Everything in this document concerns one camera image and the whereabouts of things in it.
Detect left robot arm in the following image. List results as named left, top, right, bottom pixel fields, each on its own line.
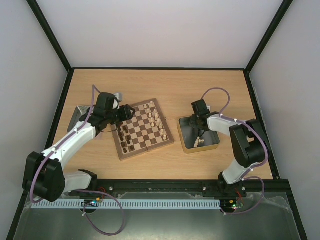
left=22, top=92, right=136, bottom=203

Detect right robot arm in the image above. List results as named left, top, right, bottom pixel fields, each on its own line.
left=190, top=99, right=269, bottom=196

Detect dark chess pieces group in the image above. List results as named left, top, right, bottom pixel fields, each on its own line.
left=116, top=121, right=135, bottom=154

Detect wooden chess board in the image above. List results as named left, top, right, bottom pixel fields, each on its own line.
left=111, top=98, right=175, bottom=161

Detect white pieces on board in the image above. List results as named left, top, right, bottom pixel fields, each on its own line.
left=141, top=101, right=169, bottom=143

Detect gold metal tin tray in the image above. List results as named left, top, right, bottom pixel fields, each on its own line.
left=177, top=116, right=221, bottom=154

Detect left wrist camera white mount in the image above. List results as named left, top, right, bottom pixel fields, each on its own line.
left=113, top=92, right=123, bottom=110

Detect light blue slotted cable duct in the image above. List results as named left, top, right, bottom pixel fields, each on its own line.
left=31, top=199, right=221, bottom=210

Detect purple looped floor cable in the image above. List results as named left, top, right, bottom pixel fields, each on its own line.
left=79, top=190, right=126, bottom=236

